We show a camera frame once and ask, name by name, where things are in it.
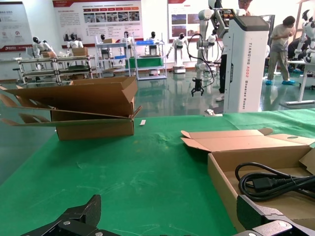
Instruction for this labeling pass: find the grey cobot arm with gripper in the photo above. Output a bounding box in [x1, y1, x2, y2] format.
[190, 8, 243, 97]

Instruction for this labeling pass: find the metal table clamp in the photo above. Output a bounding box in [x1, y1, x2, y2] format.
[203, 108, 223, 117]

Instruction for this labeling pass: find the blue and white shelf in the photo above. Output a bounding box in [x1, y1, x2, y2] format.
[94, 38, 135, 78]

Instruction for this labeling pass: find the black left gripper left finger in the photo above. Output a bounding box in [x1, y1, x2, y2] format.
[19, 194, 112, 236]

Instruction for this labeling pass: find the white-legged desk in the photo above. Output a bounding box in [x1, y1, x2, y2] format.
[279, 59, 315, 107]

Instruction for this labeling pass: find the wall poster with dark photos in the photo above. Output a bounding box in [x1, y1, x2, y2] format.
[167, 0, 210, 44]

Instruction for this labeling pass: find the wall poster with photo row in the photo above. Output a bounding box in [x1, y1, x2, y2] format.
[52, 0, 144, 49]

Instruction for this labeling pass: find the open stacked cardboard box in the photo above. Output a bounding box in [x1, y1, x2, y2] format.
[0, 76, 143, 126]
[50, 98, 135, 142]

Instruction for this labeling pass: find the cardboard box with round hole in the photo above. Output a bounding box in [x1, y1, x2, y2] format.
[180, 127, 315, 234]

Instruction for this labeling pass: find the white wheeled robot column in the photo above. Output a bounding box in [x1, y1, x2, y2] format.
[222, 15, 270, 114]

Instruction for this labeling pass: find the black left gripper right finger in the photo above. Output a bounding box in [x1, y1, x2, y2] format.
[233, 195, 315, 236]

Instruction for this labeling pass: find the wall poster with red strip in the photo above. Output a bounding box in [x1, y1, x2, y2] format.
[0, 1, 33, 53]

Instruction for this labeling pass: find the white black-headed humanoid robot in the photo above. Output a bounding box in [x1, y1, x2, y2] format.
[166, 32, 189, 74]
[65, 32, 84, 57]
[31, 36, 57, 59]
[147, 31, 161, 57]
[292, 9, 315, 64]

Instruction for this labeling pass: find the metal pipe rack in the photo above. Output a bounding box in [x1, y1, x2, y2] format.
[18, 54, 97, 86]

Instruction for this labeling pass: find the green tablecloth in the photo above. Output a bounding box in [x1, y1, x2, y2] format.
[0, 108, 315, 236]

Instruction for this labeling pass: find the black power cable with plug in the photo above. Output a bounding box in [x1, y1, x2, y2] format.
[235, 162, 315, 203]

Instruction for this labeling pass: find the shelf with green panel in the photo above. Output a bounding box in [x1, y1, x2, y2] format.
[125, 40, 168, 81]

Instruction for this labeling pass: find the person in beige clothes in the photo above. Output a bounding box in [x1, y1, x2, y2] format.
[265, 15, 296, 86]

